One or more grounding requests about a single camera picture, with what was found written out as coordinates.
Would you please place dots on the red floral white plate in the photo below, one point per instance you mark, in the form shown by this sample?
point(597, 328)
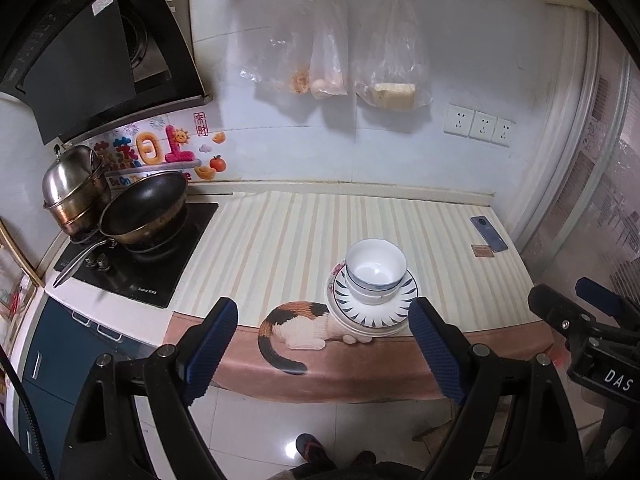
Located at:
point(370, 331)

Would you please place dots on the clear plastic bag pale block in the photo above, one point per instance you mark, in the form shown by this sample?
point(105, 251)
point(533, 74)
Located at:
point(395, 70)

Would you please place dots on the black range hood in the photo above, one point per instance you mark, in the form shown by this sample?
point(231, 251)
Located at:
point(75, 60)

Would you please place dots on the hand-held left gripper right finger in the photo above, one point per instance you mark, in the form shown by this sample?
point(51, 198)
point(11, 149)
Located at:
point(435, 350)

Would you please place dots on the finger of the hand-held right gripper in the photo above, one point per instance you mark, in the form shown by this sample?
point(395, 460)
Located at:
point(555, 310)
point(597, 295)

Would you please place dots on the stainless steel steamer pot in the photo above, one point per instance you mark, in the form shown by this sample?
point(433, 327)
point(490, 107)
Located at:
point(72, 185)

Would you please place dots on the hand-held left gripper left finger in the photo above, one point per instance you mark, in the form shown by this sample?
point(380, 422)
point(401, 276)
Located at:
point(210, 350)

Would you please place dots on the small brown card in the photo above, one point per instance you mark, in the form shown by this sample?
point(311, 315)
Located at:
point(483, 251)

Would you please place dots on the wooden framed board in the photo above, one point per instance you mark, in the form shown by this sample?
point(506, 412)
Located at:
point(15, 280)

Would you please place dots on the white wall socket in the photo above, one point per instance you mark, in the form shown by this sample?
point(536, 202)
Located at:
point(504, 132)
point(459, 121)
point(484, 126)

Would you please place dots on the blue kitchen cabinet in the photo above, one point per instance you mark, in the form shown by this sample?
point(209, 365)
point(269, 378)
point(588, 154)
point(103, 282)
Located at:
point(65, 350)

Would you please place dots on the person's shoe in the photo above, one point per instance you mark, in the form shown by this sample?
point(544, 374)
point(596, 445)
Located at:
point(312, 447)

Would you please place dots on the black wok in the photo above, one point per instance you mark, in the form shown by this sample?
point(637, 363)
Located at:
point(145, 205)

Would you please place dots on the white bowl blue pattern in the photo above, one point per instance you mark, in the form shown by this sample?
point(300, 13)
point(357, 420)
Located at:
point(375, 260)
point(372, 297)

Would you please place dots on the colourful wall stickers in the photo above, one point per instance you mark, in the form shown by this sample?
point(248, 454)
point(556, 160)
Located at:
point(170, 147)

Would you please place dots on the striped cat print tablecloth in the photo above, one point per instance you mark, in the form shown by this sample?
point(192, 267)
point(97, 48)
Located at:
point(280, 240)

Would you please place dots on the blue striped white plate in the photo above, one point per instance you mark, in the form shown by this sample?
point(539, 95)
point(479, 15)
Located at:
point(402, 305)

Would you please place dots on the blue smartphone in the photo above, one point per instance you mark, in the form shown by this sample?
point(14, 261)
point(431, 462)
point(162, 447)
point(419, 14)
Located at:
point(489, 234)

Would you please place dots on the clear plastic bag with eggs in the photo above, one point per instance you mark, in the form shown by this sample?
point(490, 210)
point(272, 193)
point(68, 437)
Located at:
point(330, 60)

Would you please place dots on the sliding glass door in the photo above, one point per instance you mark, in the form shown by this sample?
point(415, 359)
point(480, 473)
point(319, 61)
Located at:
point(600, 160)

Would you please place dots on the black cooktop stove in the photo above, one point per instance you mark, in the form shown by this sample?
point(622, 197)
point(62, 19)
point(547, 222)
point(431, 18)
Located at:
point(150, 280)

